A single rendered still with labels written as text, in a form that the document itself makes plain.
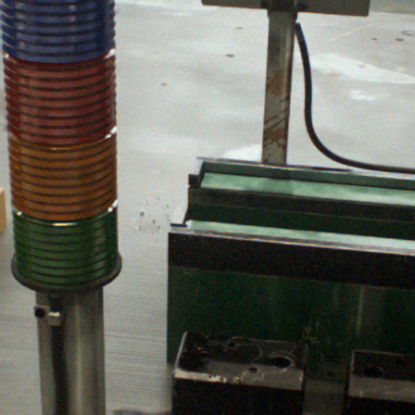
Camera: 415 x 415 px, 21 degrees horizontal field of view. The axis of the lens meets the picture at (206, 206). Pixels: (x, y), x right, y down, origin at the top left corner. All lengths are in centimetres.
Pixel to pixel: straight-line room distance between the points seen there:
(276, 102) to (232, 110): 28
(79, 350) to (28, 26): 21
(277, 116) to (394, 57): 51
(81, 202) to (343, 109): 89
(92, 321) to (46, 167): 11
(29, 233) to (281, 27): 57
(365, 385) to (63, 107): 37
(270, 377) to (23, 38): 38
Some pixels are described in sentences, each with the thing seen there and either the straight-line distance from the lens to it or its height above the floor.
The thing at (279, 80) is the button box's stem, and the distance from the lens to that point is 117.
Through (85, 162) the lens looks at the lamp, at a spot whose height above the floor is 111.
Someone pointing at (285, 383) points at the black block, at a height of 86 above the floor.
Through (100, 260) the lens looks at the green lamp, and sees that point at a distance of 64.
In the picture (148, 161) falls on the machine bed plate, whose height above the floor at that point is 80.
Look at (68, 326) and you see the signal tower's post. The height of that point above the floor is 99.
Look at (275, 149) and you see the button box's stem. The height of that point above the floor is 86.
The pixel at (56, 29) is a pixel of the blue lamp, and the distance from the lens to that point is 58.
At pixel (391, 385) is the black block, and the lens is 87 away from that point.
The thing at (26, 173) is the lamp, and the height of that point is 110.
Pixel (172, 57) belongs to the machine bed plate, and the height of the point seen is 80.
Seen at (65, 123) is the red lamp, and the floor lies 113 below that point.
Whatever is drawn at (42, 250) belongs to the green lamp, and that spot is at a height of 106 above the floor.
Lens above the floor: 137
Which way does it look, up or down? 28 degrees down
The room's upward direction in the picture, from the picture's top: 2 degrees clockwise
